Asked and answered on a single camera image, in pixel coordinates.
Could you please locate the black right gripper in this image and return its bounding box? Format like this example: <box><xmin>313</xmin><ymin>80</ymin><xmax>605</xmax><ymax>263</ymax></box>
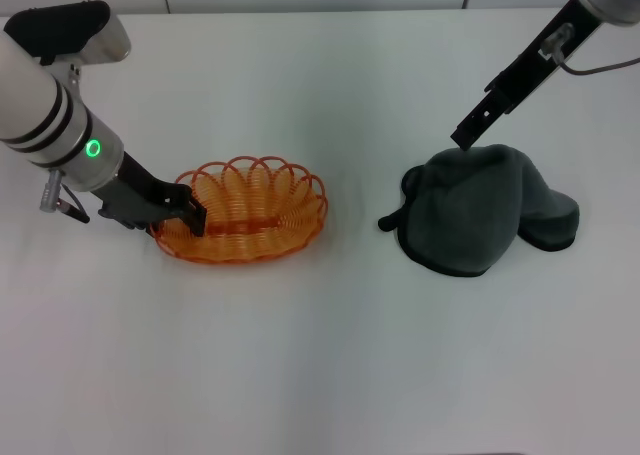
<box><xmin>449</xmin><ymin>0</ymin><xmax>601</xmax><ymax>151</ymax></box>

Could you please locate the left arm cable with connector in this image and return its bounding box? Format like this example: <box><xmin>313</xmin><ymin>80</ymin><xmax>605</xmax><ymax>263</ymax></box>
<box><xmin>39</xmin><ymin>169</ymin><xmax>92</xmax><ymax>225</ymax></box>

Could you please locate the orange woven plastic basket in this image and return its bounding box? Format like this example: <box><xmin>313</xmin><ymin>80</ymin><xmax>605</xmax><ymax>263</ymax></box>
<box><xmin>149</xmin><ymin>153</ymin><xmax>329</xmax><ymax>265</ymax></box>

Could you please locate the right arm cable with plug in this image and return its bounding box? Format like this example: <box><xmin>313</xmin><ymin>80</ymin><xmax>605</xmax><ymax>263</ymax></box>
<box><xmin>542</xmin><ymin>23</ymin><xmax>640</xmax><ymax>75</ymax></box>

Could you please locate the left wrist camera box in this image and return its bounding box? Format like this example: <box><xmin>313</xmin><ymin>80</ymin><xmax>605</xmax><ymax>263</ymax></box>
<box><xmin>4</xmin><ymin>0</ymin><xmax>132</xmax><ymax>67</ymax></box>

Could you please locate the dark grey towel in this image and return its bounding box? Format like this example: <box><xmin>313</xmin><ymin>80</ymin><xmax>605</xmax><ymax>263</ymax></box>
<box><xmin>377</xmin><ymin>143</ymin><xmax>581</xmax><ymax>279</ymax></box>

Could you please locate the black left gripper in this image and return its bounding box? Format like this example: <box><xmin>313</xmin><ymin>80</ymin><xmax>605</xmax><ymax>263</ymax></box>
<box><xmin>89</xmin><ymin>152</ymin><xmax>207</xmax><ymax>239</ymax></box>

